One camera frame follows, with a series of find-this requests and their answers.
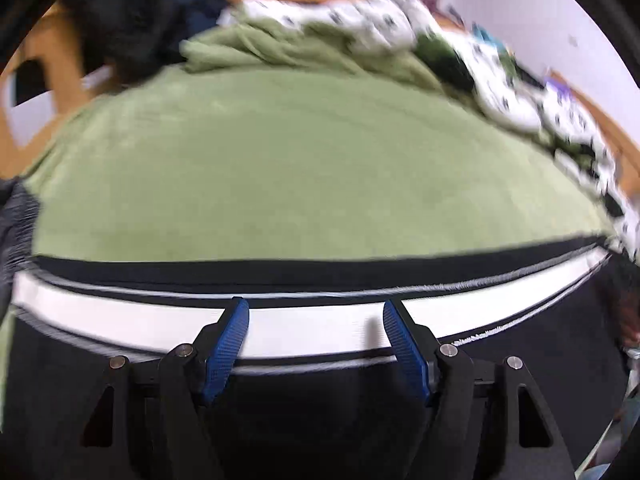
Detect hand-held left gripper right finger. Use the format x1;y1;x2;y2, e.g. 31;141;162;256
383;299;577;480

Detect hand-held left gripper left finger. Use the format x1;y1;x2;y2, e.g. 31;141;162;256
60;296;251;480

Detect black pants with white waistband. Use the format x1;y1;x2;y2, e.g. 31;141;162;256
0;232;632;480

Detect green fleece blanket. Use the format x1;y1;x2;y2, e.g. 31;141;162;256
0;12;620;416

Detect grey jeans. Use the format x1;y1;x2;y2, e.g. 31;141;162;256
0;177;42;283

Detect purple plush item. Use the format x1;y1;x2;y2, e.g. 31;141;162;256
547;76;573;101

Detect teal patterned pillow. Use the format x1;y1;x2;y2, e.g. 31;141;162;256
470;24;501;47

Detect white floral quilt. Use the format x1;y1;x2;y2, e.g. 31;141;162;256
234;0;640;267

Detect black jacket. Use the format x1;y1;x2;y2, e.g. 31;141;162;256
59;0;187;87

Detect navy garment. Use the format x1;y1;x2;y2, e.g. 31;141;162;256
170;0;237;43

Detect wooden bed frame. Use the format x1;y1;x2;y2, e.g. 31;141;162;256
0;0;640;183

